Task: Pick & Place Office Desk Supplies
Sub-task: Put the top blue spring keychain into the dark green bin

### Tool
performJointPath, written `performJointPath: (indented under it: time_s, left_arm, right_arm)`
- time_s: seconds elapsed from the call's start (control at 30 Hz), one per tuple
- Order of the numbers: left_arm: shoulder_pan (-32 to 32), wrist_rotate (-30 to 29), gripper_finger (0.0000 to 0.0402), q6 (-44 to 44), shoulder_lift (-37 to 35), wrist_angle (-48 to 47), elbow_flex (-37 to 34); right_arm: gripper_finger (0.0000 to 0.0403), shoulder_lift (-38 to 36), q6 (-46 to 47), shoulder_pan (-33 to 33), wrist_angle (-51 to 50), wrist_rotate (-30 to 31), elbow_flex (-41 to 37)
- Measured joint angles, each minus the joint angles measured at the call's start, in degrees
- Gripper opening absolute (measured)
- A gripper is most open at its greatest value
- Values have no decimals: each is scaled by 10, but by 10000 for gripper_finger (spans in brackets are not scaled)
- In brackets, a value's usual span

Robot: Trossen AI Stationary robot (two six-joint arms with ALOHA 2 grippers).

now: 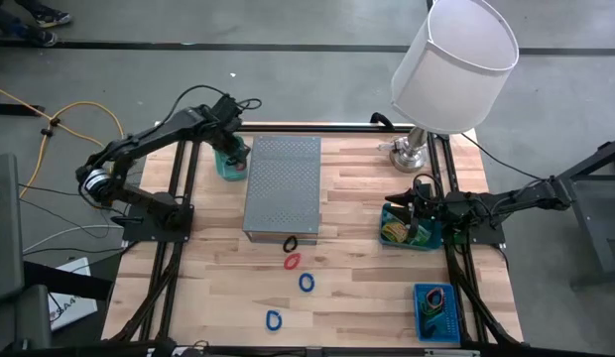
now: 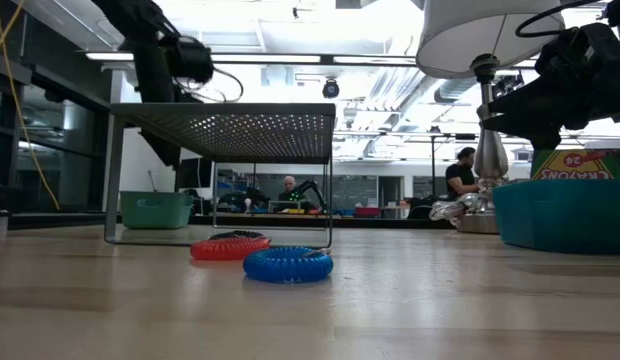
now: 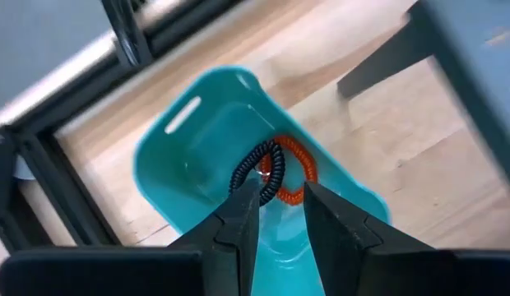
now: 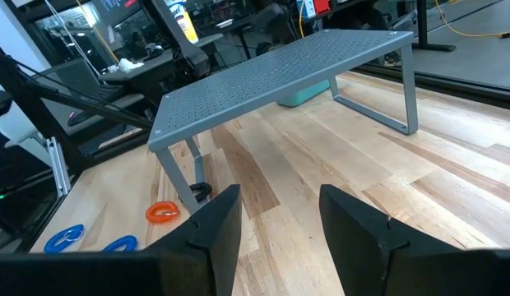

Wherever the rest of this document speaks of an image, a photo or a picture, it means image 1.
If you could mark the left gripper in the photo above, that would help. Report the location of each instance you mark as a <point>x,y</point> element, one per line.
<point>230,124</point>

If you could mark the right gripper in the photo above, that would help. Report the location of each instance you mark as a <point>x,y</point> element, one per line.
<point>431,203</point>

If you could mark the Crayola crayon box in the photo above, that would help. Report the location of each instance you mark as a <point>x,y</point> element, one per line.
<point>394,233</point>
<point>421,237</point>

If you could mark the green rubber band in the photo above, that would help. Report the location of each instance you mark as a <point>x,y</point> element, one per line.
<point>429,310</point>

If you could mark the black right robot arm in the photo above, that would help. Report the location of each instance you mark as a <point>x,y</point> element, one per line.
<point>516,198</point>

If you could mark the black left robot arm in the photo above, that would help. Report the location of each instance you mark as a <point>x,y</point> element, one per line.
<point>154,131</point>

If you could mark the green plastic bin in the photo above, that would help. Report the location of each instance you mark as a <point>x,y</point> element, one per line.
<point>220,166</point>

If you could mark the teal plastic bin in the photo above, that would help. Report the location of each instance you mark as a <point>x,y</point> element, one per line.
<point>387,213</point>

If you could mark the grey perforated metal shelf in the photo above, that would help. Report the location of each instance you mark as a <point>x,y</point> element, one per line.
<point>282,188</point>

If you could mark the blue perforated plastic basket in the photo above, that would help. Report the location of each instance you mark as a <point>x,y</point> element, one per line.
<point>449,322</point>

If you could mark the silver lamp with white shade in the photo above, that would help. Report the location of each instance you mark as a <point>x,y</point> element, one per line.
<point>451,69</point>

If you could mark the dark grey metal stand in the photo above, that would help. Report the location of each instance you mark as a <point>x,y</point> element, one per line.
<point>592,218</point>

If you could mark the white printed box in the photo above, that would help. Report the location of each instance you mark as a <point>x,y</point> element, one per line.
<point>72,302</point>

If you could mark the person's foot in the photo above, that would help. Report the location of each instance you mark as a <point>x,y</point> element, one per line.
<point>52,19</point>
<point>42,37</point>

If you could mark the dark grey cabinet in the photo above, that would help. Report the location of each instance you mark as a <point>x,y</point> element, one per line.
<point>5,238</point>

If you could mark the person's leg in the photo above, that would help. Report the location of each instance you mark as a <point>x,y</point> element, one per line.
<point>10,22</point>
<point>32,5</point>

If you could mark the black aluminium table frame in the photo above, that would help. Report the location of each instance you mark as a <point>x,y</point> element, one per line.
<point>337,128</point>

